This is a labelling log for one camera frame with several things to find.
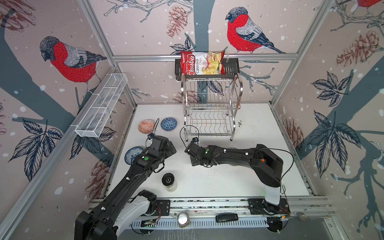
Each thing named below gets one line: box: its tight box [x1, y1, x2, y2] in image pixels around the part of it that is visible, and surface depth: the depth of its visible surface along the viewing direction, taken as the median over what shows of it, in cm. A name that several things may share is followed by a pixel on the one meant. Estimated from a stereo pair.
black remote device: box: [215, 213, 239, 223], surface depth 70 cm
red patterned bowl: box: [138, 119, 155, 134], surface depth 106 cm
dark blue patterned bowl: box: [160, 117, 178, 132], surface depth 109 cm
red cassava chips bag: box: [180, 50, 226, 76], surface depth 90 cm
